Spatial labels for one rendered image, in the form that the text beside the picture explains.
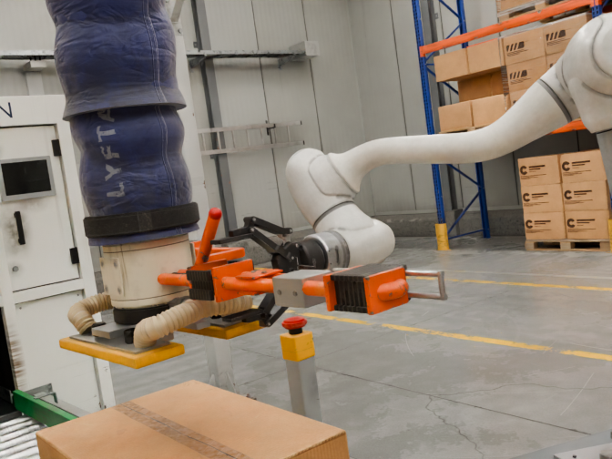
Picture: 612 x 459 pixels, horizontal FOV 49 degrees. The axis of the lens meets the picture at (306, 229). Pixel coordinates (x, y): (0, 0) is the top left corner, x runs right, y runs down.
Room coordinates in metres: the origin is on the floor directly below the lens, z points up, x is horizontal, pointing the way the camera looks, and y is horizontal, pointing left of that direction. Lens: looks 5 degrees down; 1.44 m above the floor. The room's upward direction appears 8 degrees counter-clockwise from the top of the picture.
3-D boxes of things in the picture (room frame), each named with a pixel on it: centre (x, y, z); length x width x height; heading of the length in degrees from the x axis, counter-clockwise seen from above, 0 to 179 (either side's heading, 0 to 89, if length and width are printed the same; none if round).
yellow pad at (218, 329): (1.42, 0.25, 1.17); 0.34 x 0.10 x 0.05; 41
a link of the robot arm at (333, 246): (1.31, -0.02, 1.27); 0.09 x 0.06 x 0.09; 41
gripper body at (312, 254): (1.26, 0.03, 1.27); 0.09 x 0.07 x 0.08; 131
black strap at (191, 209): (1.35, 0.32, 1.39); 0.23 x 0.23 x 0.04
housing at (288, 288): (1.00, 0.02, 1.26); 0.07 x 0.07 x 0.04; 41
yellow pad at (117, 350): (1.29, 0.39, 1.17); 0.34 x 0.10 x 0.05; 41
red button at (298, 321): (1.84, 0.07, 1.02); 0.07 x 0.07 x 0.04
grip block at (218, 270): (1.16, 0.16, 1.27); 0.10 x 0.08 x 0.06; 131
